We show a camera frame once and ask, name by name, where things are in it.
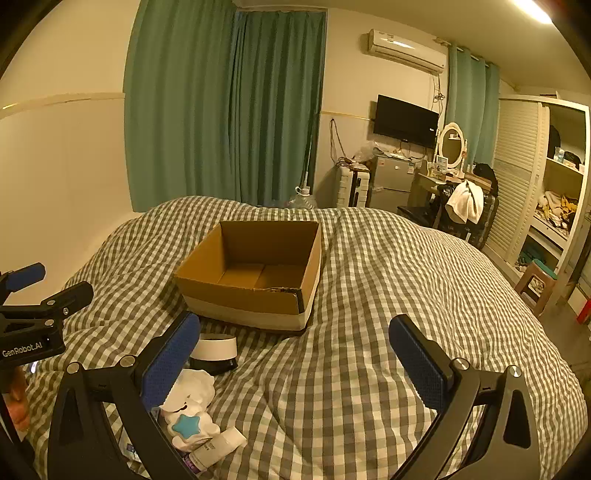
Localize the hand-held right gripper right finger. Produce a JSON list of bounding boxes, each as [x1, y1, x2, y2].
[[389, 315, 543, 480]]

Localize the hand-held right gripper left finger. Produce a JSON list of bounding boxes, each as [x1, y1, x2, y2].
[[47, 310, 201, 480]]

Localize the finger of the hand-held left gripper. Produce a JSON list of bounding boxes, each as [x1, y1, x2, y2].
[[0, 281, 94, 332], [0, 262, 46, 305]]

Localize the white plush toy blue star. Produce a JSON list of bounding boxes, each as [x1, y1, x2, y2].
[[159, 368, 221, 453]]

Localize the white round cup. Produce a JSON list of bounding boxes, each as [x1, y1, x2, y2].
[[190, 333, 239, 374]]

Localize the cardboard box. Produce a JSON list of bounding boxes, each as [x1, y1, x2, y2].
[[174, 220, 322, 332]]

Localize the white squeeze tube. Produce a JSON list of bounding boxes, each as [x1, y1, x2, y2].
[[189, 425, 247, 472]]

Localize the blue and white small box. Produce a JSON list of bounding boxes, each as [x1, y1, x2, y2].
[[117, 440, 145, 463]]

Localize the person's left hand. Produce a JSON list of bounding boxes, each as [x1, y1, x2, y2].
[[7, 369, 31, 433]]

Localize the grey checked blanket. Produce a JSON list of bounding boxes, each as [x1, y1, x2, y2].
[[25, 196, 587, 480]]

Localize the small plastic stool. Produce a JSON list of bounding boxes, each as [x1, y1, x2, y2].
[[514, 259, 558, 317]]

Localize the black chair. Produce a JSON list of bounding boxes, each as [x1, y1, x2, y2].
[[397, 182, 497, 245]]

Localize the white towel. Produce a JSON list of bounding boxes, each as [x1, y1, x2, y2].
[[445, 180, 484, 224]]

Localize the white dressing desk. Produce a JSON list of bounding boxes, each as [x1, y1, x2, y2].
[[409, 171, 465, 217]]

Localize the small silver fridge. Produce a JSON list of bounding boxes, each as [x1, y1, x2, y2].
[[369, 154, 428, 213]]

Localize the white suitcase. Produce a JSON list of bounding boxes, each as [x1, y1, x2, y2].
[[335, 166, 372, 208]]

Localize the black bag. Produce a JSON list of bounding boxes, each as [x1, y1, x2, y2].
[[473, 162, 499, 195]]

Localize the large clear water bottle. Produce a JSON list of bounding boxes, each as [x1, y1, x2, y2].
[[290, 186, 318, 208]]

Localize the white shelf unit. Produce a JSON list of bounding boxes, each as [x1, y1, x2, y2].
[[482, 95, 591, 296]]

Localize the wide green curtain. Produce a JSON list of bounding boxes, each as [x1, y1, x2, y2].
[[124, 0, 237, 213]]

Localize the clear plastic bag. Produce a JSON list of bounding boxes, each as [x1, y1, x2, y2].
[[355, 141, 385, 162]]

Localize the white oval vanity mirror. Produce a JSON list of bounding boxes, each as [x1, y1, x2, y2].
[[436, 121, 468, 178]]

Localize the narrow green curtain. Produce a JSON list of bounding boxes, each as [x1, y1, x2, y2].
[[445, 44, 502, 172]]

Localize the white air conditioner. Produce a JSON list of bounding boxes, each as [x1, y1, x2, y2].
[[367, 28, 446, 75]]

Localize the ceiling tube light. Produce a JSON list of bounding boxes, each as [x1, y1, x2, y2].
[[515, 0, 555, 26]]

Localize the hanging wall cables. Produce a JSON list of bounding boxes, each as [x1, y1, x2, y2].
[[329, 117, 352, 163]]

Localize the black wall television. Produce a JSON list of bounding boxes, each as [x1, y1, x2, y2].
[[373, 95, 440, 150]]

